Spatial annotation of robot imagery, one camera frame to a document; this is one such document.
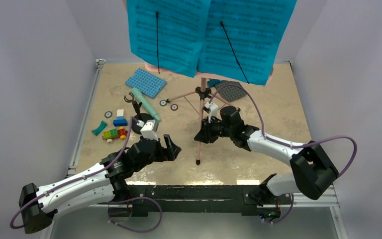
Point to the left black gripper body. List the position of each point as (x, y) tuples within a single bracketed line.
[(158, 154)]

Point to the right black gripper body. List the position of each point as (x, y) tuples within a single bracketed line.
[(218, 129)]

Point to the pink music stand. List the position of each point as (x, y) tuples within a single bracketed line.
[(203, 91)]

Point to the mint green toy microphone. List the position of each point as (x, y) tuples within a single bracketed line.
[(147, 106)]

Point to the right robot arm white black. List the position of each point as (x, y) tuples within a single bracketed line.
[(312, 171)]

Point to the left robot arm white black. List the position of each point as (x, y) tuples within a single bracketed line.
[(105, 182)]

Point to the grey brick baseplate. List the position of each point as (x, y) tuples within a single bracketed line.
[(230, 90)]

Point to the blue brick on baseplate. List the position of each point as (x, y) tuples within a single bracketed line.
[(212, 82)]

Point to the blue white brick stack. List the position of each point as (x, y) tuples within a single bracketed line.
[(120, 120)]

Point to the teal curved brick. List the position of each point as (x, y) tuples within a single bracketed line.
[(100, 128)]

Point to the blue brick baseplate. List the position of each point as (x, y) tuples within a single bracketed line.
[(148, 83)]

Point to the blue sheet music right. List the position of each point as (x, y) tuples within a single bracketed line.
[(242, 38)]

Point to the blue sheet music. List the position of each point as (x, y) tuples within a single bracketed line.
[(168, 33), (242, 38)]

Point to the blue sheet music left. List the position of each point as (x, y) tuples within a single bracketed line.
[(168, 33)]

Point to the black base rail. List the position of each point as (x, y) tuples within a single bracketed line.
[(247, 200)]

